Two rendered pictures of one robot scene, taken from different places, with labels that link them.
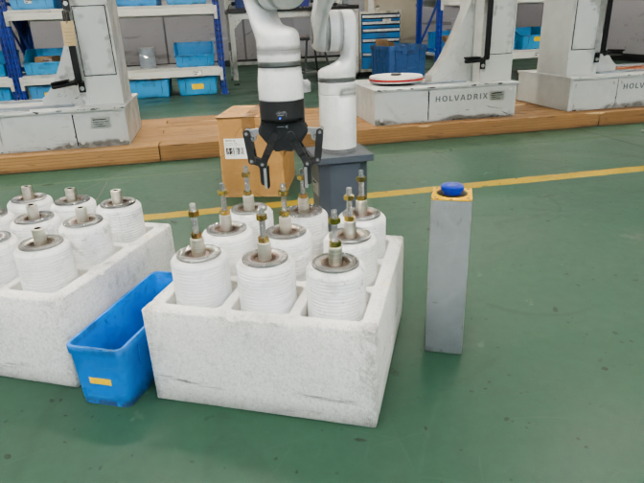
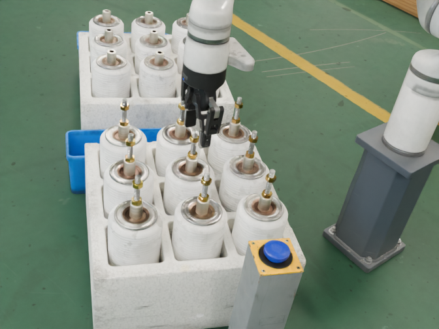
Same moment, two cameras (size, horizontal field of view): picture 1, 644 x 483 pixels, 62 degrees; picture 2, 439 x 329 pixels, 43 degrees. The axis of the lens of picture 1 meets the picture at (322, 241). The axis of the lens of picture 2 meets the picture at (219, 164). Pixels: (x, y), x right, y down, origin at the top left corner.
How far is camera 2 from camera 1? 91 cm
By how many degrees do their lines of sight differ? 51
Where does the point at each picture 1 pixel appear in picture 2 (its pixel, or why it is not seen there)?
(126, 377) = (72, 175)
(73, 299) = (97, 108)
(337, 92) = (411, 85)
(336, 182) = (368, 171)
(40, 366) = not seen: hidden behind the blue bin
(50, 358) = not seen: hidden behind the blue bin
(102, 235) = (156, 79)
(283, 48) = (194, 23)
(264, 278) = (106, 183)
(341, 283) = (112, 229)
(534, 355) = not seen: outside the picture
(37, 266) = (94, 75)
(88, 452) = (25, 194)
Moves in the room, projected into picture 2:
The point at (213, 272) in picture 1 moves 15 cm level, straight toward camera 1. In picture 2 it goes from (110, 154) to (41, 179)
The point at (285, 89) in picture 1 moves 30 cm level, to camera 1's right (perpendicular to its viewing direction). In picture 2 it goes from (189, 58) to (287, 168)
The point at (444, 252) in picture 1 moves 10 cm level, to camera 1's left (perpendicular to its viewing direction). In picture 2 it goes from (242, 295) to (214, 252)
